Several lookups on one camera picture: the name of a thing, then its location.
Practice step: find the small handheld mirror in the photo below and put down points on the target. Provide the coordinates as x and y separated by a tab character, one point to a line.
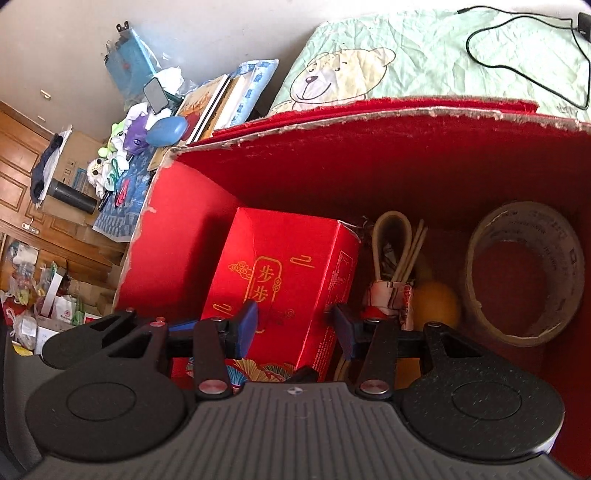
155	95

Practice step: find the black cylinder bottle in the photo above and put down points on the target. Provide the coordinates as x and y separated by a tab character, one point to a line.
72	197

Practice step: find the large red cardboard box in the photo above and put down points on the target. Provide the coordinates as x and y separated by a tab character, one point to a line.
448	165

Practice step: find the green cartoon bed sheet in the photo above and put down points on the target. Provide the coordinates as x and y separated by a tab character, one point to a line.
479	51

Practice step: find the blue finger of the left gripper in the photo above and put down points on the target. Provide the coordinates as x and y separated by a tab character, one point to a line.
183	327

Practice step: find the black power adapter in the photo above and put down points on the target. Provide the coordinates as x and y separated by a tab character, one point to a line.
584	25

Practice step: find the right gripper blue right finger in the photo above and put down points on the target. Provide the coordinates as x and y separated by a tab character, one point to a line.
352	331

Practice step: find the orange gourd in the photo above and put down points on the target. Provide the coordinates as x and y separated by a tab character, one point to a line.
432	300

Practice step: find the purple plush toy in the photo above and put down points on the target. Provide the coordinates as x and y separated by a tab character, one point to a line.
135	138

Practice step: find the blue oval case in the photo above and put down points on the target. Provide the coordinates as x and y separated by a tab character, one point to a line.
166	131

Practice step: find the wooden cabinet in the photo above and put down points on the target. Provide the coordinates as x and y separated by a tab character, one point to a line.
60	233

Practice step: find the stack of books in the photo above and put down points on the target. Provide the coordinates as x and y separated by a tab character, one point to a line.
202	109

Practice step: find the small red gift box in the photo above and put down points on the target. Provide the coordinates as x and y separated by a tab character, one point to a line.
295	267

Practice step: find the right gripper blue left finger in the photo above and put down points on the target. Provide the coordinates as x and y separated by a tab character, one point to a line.
238	332

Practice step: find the blue gift bag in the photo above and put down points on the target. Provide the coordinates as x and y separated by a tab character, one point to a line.
130	63

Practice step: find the clear printed tape roll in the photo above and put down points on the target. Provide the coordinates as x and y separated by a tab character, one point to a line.
548	234

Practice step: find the bag with beige handles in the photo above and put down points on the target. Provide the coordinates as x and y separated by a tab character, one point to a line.
395	246

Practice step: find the brown cardboard box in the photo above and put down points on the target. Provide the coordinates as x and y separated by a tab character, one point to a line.
79	151

